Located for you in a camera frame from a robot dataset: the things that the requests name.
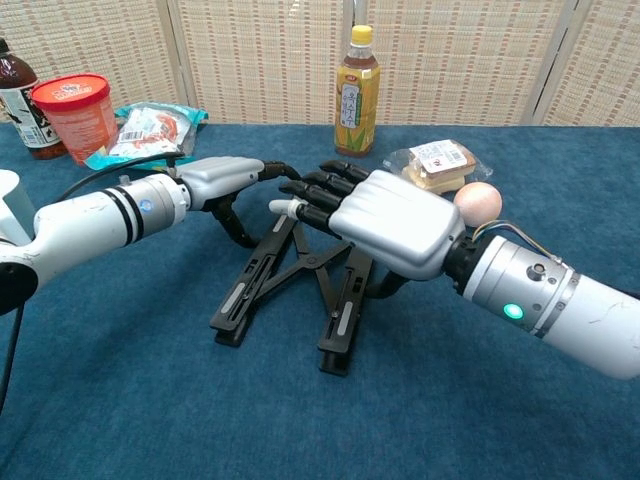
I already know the pink ball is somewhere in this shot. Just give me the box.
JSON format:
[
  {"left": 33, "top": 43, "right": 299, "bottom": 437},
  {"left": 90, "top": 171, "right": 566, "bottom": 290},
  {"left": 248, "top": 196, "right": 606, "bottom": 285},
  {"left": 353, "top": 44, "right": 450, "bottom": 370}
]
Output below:
[{"left": 453, "top": 181, "right": 503, "bottom": 226}]

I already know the woven folding screen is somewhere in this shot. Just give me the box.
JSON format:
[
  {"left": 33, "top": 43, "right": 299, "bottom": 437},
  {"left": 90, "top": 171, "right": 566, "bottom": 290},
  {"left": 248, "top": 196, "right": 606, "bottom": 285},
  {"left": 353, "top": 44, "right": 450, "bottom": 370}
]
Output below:
[{"left": 0, "top": 0, "right": 640, "bottom": 127}]

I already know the teal snack bag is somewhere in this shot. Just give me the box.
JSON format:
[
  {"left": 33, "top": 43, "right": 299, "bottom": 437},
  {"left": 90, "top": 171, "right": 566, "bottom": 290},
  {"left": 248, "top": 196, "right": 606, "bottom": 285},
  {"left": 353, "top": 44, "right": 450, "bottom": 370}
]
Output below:
[{"left": 84, "top": 101, "right": 210, "bottom": 174}]

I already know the black folding laptop stand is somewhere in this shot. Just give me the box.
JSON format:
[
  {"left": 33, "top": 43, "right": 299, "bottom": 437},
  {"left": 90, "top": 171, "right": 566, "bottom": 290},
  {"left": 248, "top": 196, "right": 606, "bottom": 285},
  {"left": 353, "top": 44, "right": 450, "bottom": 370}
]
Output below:
[{"left": 208, "top": 212, "right": 386, "bottom": 375}]

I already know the yellow tea bottle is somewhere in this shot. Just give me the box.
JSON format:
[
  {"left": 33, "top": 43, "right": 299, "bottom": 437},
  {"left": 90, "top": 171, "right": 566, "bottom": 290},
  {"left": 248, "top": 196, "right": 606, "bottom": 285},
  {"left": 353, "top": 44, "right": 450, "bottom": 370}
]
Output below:
[{"left": 333, "top": 24, "right": 381, "bottom": 159}]

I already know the dark sauce bottle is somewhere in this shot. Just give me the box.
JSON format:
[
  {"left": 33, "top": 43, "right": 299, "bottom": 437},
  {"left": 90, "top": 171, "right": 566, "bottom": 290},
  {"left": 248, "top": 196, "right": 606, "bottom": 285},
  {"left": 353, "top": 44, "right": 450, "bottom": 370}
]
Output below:
[{"left": 0, "top": 38, "right": 69, "bottom": 161}]

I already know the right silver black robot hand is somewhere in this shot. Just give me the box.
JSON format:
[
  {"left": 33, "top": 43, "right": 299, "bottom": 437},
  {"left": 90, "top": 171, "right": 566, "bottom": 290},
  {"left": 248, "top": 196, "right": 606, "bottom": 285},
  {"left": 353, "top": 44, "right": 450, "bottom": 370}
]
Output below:
[{"left": 268, "top": 159, "right": 467, "bottom": 301}]

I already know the orange instant noodle cup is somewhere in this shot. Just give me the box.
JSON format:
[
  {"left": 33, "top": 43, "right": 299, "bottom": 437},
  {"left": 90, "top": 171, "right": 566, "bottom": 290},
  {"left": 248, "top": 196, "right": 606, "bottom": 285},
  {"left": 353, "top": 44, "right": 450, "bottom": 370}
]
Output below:
[{"left": 30, "top": 73, "right": 120, "bottom": 166}]

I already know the plastic wrapped sandwich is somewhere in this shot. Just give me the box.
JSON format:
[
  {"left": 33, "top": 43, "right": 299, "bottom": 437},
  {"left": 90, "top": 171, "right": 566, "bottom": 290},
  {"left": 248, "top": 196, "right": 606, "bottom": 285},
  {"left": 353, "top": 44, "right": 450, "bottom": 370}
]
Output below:
[{"left": 382, "top": 138, "right": 494, "bottom": 195}]

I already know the blue table mat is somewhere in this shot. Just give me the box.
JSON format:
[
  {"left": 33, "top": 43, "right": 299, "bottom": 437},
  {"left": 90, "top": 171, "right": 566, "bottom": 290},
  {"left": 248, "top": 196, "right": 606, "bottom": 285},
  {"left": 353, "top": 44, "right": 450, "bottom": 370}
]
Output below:
[{"left": 0, "top": 122, "right": 640, "bottom": 480}]

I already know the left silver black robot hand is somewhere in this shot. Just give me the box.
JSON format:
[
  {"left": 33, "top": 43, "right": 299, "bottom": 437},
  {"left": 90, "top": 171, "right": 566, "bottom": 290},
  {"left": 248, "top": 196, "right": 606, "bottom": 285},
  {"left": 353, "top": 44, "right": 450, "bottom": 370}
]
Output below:
[{"left": 177, "top": 156, "right": 304, "bottom": 249}]

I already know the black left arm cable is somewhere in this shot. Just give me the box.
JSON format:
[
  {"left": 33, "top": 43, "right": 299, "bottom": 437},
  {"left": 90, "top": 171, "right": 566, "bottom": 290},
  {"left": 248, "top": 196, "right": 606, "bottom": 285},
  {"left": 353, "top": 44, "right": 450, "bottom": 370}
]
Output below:
[{"left": 0, "top": 152, "right": 184, "bottom": 416}]

